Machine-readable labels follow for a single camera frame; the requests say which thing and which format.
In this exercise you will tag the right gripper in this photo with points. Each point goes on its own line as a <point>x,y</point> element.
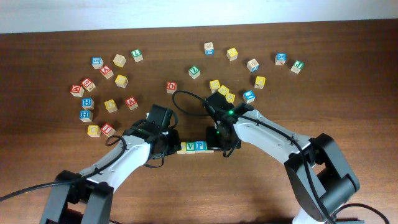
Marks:
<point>213,140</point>

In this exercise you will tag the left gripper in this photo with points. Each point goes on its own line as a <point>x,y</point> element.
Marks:
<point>173,142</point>

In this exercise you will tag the yellow C block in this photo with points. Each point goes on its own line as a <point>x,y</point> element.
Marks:
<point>183,149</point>

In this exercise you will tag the green V block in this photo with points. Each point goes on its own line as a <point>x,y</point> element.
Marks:
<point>190,147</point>

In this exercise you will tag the blue P block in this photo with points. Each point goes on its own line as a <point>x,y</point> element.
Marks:
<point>200,146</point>

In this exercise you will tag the red a block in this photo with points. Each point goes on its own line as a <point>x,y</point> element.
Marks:
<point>106,72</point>
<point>131,103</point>

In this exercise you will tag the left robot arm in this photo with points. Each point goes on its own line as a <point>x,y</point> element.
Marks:
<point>86,196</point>

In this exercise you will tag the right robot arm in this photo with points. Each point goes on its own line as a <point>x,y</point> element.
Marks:
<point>320,176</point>

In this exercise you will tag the yellow block front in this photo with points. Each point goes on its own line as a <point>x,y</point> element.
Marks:
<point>230,97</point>

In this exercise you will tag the blue I leaf block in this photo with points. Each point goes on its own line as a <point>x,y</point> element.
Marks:
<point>249,96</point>

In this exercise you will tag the yellow block back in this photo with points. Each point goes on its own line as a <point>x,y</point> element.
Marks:
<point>214,85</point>

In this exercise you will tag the red O block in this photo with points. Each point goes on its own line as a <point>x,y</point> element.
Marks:
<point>171,87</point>

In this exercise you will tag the red I block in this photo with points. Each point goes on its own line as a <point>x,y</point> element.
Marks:
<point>107,130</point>

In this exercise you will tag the yellow block with crayon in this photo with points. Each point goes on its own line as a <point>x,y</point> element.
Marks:
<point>260,82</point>

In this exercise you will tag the yellow block left middle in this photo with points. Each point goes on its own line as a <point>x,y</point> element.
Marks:
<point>110,106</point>

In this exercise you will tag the green Z block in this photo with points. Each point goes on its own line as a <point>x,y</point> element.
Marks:
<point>194,72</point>

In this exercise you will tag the yellow block left lower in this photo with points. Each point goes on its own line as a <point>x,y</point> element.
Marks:
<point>94,131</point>

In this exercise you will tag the blue D wooden block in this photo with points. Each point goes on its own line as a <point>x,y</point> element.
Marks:
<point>252,65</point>

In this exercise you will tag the yellow block left upper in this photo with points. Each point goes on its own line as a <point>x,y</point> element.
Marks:
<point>121,81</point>

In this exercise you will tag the yellow top far block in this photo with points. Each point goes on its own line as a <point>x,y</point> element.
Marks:
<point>232,54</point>

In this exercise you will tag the blue H block lower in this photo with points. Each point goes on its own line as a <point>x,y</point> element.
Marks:
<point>86,116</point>

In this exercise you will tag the blue h block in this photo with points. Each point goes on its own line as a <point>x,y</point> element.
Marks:
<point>87,104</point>
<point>86,116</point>

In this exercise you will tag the blue side far block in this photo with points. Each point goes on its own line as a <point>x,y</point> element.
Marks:
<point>209,48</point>

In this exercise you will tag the blue H block upper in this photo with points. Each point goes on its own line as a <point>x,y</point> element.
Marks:
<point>87,104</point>

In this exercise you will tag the green L block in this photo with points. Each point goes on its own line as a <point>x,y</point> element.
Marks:
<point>137,55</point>

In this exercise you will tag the plain wooden yellow block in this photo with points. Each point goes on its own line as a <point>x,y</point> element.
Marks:
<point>119,60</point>

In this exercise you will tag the blue X block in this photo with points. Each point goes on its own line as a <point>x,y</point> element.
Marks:
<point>280,58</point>

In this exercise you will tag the red 9 block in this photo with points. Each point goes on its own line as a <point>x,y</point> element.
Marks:
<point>88,84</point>

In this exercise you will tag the green J block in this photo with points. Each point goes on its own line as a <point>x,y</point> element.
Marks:
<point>297,66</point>

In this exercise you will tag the red M block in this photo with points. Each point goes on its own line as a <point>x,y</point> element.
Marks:
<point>77,90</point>

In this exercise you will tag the blue 5 block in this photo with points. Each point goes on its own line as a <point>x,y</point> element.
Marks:
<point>97,62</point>

